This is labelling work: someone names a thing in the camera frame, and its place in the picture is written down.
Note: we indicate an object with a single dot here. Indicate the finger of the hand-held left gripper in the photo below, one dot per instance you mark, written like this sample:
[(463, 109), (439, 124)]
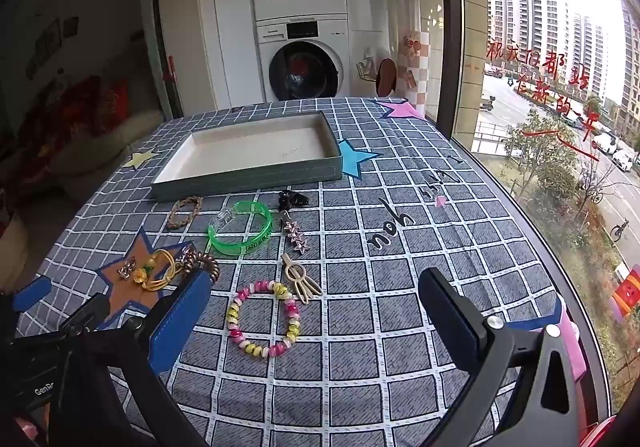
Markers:
[(31, 294), (86, 313)]

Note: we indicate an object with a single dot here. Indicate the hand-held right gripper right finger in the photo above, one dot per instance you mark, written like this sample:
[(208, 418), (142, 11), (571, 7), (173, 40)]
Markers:
[(447, 314)]

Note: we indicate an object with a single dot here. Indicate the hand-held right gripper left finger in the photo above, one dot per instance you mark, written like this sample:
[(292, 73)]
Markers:
[(181, 317)]

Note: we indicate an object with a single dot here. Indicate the green translucent bangle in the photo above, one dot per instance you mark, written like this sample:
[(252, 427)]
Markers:
[(250, 243)]

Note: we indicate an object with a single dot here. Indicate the beige hair clip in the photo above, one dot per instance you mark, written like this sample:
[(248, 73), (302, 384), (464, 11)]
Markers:
[(300, 284)]

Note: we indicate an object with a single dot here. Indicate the silver star hair clip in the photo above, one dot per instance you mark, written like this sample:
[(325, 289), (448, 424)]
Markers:
[(295, 233)]

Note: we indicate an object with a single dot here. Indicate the grey-green cardboard tray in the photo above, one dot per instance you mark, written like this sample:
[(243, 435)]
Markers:
[(260, 147)]

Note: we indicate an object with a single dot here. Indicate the rhinestone hair clip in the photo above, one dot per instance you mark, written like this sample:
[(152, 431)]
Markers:
[(187, 257)]

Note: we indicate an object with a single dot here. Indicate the checkered star-print tablecloth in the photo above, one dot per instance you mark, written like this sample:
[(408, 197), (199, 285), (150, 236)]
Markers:
[(380, 277)]

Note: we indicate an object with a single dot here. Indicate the clear plastic hair clip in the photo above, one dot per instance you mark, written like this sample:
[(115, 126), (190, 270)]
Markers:
[(226, 218)]

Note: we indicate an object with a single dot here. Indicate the black claw hair clip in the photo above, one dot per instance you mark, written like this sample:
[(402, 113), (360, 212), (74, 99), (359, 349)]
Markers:
[(294, 198)]

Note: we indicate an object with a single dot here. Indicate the cream sofa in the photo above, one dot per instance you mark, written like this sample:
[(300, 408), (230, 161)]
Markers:
[(95, 137)]

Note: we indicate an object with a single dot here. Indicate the red cushion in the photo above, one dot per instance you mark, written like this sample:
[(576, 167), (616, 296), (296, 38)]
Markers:
[(117, 94)]

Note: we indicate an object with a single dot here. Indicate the checkered paper bag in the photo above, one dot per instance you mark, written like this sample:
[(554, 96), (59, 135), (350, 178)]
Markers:
[(417, 72)]

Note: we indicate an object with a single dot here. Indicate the brown oval brush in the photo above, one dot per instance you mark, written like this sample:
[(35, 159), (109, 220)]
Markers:
[(386, 77)]

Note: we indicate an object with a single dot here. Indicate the white washing machine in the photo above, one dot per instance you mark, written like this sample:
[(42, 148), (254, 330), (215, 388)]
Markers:
[(305, 62)]

